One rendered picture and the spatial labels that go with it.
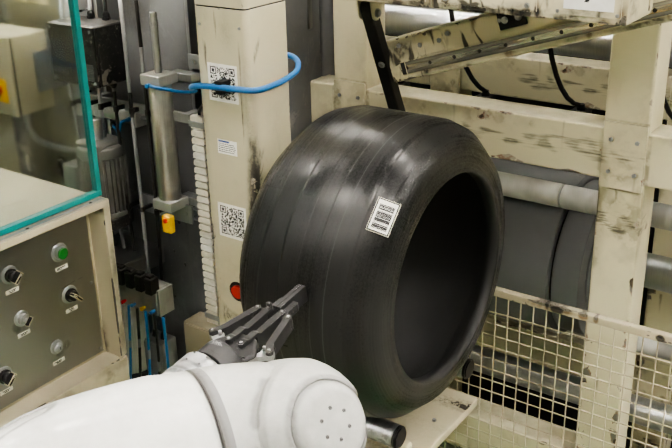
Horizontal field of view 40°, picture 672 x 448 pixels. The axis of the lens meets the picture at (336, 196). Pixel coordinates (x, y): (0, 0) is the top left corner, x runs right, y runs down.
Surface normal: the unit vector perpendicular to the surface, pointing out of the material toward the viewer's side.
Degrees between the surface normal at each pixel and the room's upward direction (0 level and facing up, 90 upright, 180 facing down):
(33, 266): 90
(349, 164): 32
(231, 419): 39
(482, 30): 90
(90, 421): 12
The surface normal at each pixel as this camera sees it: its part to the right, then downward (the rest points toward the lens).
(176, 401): 0.28, -0.81
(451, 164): 0.80, 0.02
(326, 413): 0.54, -0.24
